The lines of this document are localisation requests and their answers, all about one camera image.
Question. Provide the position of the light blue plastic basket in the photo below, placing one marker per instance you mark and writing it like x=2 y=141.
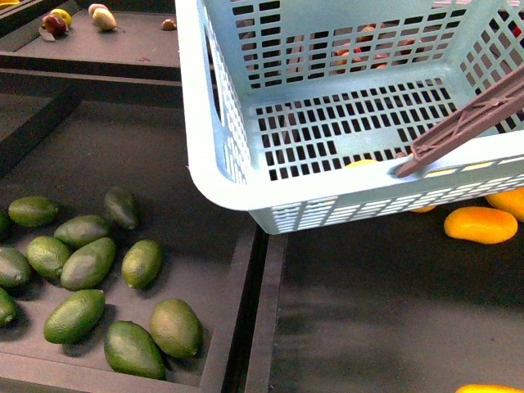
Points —
x=299 y=112

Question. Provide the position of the red green apple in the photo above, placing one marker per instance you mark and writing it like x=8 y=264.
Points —
x=54 y=25

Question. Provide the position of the pale green mango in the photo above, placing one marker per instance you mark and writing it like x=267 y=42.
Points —
x=103 y=19

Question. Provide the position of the green avocado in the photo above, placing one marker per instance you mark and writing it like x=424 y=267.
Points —
x=142 y=263
x=75 y=317
x=47 y=256
x=33 y=211
x=130 y=349
x=15 y=269
x=88 y=266
x=82 y=230
x=122 y=207
x=176 y=329

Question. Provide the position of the brown basket handle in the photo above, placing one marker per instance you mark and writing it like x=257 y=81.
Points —
x=486 y=110

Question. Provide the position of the orange yellow mango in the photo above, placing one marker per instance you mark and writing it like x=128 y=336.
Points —
x=480 y=224

